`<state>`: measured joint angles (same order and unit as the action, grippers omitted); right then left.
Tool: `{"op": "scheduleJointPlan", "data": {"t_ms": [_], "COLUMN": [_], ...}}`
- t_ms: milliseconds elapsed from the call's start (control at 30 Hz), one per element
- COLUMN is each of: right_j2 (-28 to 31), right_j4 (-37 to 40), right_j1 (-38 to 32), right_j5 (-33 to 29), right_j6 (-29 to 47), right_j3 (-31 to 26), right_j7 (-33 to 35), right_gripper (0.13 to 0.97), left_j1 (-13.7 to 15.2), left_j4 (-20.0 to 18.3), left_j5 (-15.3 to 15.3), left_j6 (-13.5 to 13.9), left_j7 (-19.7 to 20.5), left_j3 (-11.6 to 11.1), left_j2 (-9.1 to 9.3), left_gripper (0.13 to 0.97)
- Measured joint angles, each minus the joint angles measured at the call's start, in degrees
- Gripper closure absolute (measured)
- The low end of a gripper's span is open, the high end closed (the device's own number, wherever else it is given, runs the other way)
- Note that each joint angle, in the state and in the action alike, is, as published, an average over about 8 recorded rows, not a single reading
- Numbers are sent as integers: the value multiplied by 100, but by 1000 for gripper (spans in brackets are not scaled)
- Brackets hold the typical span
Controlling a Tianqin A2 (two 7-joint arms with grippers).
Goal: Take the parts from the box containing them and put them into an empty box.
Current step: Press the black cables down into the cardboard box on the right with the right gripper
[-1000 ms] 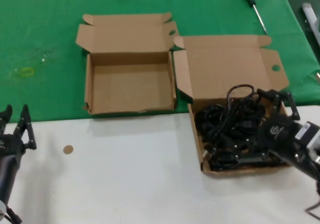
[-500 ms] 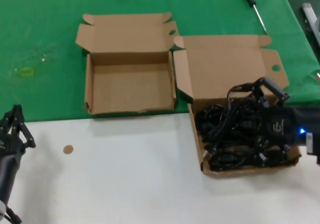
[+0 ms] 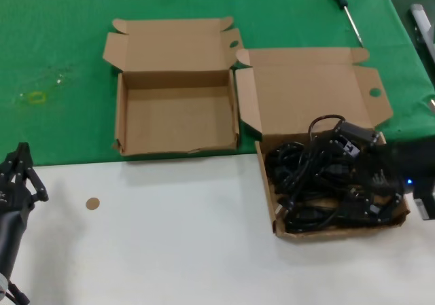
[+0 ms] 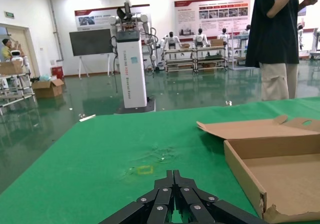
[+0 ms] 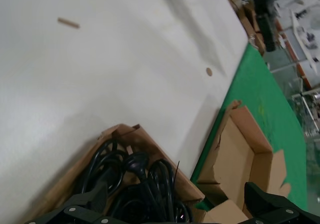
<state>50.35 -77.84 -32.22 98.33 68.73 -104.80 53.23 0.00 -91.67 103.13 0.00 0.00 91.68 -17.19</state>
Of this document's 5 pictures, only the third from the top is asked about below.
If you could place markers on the round brown cardboard disc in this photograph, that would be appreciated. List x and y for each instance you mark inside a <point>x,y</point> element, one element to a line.
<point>92,203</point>

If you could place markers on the white metal bar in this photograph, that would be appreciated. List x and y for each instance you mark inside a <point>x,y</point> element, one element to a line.
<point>423,23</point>

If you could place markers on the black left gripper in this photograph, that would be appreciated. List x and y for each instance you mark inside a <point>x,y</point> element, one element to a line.
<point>10,223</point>

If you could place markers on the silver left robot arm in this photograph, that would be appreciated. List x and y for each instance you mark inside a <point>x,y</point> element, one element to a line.
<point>2,281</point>

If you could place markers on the brown cardboard box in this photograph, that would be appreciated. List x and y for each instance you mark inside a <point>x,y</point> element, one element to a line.
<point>306,81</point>

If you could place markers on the brown cardboard box torn rim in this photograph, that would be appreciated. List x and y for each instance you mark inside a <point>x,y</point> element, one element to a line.
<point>176,115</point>

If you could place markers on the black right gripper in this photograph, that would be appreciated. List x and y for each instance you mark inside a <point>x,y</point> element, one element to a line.
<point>401,165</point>

